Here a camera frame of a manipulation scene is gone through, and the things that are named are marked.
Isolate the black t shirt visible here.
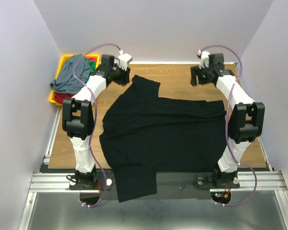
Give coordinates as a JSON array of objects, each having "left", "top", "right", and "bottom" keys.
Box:
[{"left": 100, "top": 75, "right": 226, "bottom": 202}]

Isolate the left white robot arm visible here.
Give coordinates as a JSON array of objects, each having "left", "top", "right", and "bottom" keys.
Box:
[{"left": 62, "top": 51, "right": 132, "bottom": 190}]

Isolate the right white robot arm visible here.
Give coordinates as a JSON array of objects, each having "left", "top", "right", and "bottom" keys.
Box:
[{"left": 191, "top": 50, "right": 265, "bottom": 189}]

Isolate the green t shirt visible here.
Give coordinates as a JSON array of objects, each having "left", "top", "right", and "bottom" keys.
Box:
[{"left": 84, "top": 58, "right": 96, "bottom": 83}]

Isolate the grey blue t shirt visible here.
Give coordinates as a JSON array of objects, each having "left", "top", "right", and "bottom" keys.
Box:
[{"left": 50, "top": 54, "right": 91, "bottom": 94}]

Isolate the red t shirt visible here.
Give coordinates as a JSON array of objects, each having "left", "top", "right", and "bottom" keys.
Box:
[{"left": 53, "top": 56, "right": 98, "bottom": 105}]

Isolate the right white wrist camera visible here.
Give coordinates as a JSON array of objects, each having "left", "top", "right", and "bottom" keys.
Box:
[{"left": 197, "top": 50, "right": 210, "bottom": 69}]

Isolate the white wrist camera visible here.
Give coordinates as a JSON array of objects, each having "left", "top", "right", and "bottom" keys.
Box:
[
  {"left": 117, "top": 49, "right": 132, "bottom": 70},
  {"left": 197, "top": 50, "right": 210, "bottom": 69}
]

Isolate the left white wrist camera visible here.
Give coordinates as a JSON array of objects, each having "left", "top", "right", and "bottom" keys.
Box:
[{"left": 117, "top": 49, "right": 132, "bottom": 70}]

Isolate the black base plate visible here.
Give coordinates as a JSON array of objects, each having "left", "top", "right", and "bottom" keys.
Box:
[{"left": 66, "top": 169, "right": 240, "bottom": 206}]

